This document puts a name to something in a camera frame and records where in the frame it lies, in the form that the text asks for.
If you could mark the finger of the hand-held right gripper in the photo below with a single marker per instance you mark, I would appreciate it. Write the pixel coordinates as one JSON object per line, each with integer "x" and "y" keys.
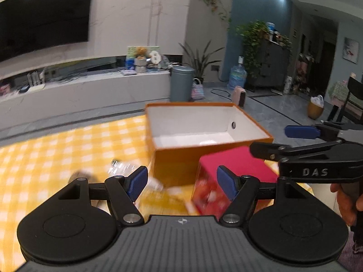
{"x": 300, "y": 131}
{"x": 266, "y": 150}

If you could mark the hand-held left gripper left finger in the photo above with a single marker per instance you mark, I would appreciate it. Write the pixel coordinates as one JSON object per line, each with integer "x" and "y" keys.
{"x": 137, "y": 182}

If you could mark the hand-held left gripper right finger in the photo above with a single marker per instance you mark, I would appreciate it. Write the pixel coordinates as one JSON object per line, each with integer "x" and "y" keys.
{"x": 227, "y": 182}

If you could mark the orange cardboard box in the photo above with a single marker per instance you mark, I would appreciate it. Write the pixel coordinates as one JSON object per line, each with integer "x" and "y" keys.
{"x": 175, "y": 161}

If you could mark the person's right hand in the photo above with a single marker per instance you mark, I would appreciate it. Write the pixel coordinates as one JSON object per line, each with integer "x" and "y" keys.
{"x": 346, "y": 206}

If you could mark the red printed box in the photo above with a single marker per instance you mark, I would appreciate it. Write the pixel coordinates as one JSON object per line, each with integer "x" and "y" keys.
{"x": 209, "y": 170}

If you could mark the clear plastic wrapper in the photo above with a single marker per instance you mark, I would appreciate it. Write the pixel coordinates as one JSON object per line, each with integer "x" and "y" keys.
{"x": 122, "y": 167}

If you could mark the gold waste bin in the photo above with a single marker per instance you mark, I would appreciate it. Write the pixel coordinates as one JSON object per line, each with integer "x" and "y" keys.
{"x": 314, "y": 112}

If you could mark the white plastic bag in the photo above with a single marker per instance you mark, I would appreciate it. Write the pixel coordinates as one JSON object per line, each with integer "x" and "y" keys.
{"x": 317, "y": 100}

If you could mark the white paper roll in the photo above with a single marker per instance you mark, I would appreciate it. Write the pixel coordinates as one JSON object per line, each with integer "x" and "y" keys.
{"x": 287, "y": 85}

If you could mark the green checkered tablecloth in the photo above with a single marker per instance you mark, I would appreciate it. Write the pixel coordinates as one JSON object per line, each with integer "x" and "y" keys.
{"x": 339, "y": 90}

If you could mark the pink space heater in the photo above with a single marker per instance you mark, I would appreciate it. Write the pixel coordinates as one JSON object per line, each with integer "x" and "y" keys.
{"x": 239, "y": 96}

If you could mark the cluttered display shelf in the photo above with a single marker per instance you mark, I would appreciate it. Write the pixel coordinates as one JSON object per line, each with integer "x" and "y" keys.
{"x": 303, "y": 70}

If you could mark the black chair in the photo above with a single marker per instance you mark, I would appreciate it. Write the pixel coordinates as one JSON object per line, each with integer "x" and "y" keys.
{"x": 353, "y": 90}

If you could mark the dark grey cabinet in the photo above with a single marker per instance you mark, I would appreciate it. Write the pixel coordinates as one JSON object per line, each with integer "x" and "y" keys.
{"x": 272, "y": 62}

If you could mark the blue water jug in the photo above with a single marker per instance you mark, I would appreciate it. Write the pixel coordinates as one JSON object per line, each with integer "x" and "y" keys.
{"x": 236, "y": 76}

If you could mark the pastel woven bag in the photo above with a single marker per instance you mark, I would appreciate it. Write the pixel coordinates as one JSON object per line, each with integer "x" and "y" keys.
{"x": 197, "y": 90}

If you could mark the purple cloth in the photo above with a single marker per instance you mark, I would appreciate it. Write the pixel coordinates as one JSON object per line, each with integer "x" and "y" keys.
{"x": 347, "y": 260}

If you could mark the yellow checkered blanket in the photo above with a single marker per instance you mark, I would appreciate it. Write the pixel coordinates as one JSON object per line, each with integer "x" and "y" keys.
{"x": 42, "y": 153}

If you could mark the white TV cabinet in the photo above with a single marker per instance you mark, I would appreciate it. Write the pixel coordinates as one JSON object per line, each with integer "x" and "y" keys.
{"x": 85, "y": 96}

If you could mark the bushy green plant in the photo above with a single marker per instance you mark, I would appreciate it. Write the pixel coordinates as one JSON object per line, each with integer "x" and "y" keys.
{"x": 252, "y": 42}

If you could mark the grey trash can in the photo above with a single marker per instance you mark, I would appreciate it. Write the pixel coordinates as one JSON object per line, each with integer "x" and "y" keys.
{"x": 181, "y": 85}

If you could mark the long-leaf potted plant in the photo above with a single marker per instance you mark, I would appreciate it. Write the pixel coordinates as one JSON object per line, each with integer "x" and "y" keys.
{"x": 200, "y": 62}

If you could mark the blue snack packet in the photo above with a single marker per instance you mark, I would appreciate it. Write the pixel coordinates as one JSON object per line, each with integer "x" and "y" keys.
{"x": 130, "y": 63}

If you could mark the small brown plush toy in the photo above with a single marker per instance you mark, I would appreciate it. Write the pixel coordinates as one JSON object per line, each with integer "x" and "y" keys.
{"x": 141, "y": 51}

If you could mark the clear acrylic holder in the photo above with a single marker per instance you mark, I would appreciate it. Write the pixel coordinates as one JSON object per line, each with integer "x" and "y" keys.
{"x": 35, "y": 78}

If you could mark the hanging ivy plant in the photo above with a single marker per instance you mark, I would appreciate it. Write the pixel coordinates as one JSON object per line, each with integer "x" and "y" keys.
{"x": 211, "y": 0}

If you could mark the pink box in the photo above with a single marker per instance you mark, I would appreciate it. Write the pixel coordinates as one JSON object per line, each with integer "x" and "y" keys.
{"x": 5, "y": 90}

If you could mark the black flat television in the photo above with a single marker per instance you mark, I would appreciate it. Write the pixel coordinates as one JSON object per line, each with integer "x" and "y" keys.
{"x": 42, "y": 19}

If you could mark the small wall painting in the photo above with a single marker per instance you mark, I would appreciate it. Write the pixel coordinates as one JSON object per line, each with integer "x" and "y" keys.
{"x": 351, "y": 49}

